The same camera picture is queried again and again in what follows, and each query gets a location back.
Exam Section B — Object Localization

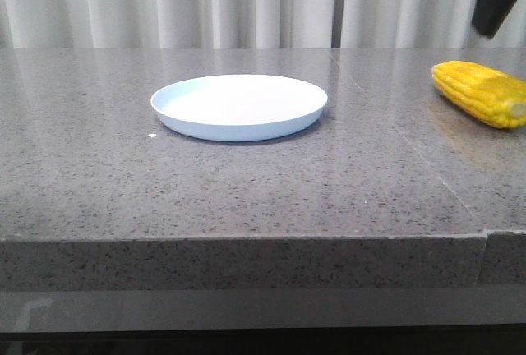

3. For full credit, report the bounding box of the white curtain left panel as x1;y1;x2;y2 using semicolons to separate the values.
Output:
1;0;335;49

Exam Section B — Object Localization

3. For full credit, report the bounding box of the white curtain panel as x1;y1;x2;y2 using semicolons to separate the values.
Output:
331;0;525;48
1;0;335;49

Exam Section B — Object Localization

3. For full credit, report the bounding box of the yellow corn cob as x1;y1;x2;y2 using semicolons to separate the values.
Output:
431;61;525;129

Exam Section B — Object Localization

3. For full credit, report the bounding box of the light blue round plate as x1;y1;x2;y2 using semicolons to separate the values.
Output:
150;74;328;142

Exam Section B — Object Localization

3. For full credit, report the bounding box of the white curtain right panel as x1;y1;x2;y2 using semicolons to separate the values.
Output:
331;0;525;48

